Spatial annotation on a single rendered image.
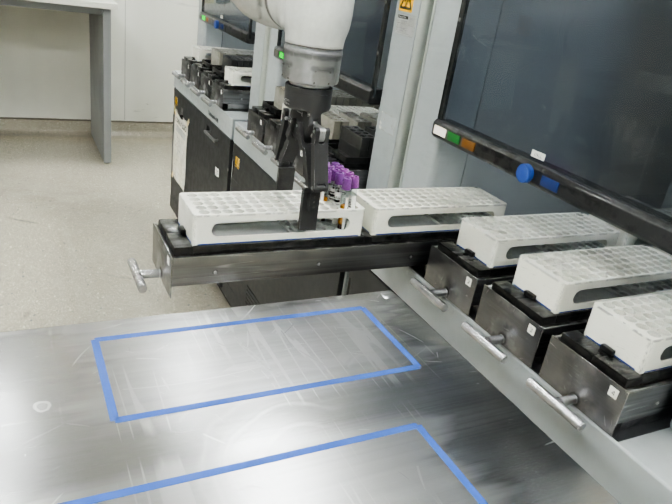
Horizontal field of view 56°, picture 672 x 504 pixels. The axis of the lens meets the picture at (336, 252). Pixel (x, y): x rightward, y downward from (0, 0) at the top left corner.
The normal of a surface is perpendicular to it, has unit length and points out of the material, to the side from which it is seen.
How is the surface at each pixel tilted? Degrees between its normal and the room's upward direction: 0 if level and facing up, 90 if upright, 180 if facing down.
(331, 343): 0
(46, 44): 90
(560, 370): 90
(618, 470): 90
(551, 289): 90
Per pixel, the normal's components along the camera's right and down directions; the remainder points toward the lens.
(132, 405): 0.14, -0.90
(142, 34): 0.44, 0.42
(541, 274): -0.89, 0.06
